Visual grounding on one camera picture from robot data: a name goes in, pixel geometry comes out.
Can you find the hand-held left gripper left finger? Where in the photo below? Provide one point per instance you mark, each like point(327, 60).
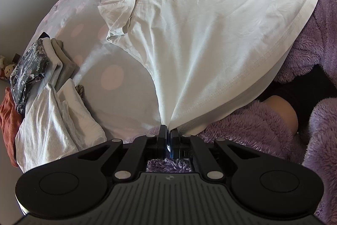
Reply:
point(164, 143)

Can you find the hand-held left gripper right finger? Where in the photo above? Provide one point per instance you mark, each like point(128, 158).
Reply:
point(173, 144)

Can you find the white t-shirt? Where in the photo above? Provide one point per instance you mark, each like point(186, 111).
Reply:
point(197, 43)

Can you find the purple fleece robe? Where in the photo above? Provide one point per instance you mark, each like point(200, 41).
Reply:
point(250, 130)

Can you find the white ribbed folded garment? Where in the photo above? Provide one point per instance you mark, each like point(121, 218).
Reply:
point(79, 111)

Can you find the olive striped garment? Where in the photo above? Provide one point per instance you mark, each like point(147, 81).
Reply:
point(80, 89)

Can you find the person's bare knee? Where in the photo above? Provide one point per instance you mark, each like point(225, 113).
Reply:
point(281, 111)

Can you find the light grey heather garment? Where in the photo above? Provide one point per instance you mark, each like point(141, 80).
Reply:
point(44, 122)

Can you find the beige fleece folded garment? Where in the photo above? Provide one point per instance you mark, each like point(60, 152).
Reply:
point(65, 68)

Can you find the grey folded sweatshirt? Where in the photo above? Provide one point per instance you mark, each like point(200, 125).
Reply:
point(52, 56)

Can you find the dark floral folded garment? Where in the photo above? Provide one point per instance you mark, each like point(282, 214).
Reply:
point(29, 66)

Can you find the red orange garment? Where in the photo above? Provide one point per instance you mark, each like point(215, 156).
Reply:
point(8, 119)

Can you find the navy folded cloth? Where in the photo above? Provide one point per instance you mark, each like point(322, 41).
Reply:
point(44, 35)

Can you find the hanging stack of plush toys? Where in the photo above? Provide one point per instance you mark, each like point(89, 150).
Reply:
point(6, 69)

